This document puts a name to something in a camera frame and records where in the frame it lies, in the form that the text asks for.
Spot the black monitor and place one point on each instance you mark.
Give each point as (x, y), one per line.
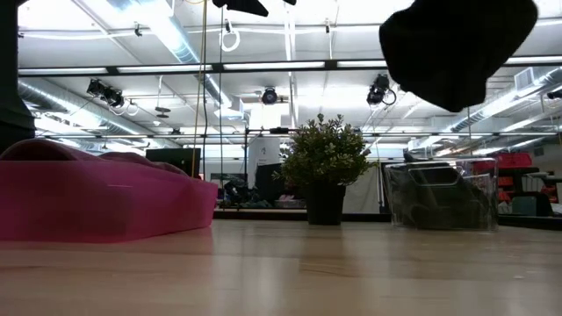
(175, 158)

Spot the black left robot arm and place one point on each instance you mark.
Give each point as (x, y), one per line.
(13, 88)

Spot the pink translucent plastic bin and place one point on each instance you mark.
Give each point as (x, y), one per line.
(110, 210)

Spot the maroon cap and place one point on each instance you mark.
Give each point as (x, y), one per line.
(39, 151)

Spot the green plant in black pot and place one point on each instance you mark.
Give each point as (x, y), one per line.
(322, 153)

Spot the black frame beam with lights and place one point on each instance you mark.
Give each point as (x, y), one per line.
(331, 64)

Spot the silver ventilation duct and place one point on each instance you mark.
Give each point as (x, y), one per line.
(505, 98)
(175, 41)

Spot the red storage cabinet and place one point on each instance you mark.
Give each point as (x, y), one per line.
(516, 160)

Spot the clear plastic bin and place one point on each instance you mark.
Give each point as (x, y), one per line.
(489, 210)

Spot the round black ceiling device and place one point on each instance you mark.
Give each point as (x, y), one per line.
(269, 95)

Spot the small ceiling disc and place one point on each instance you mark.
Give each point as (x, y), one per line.
(162, 109)

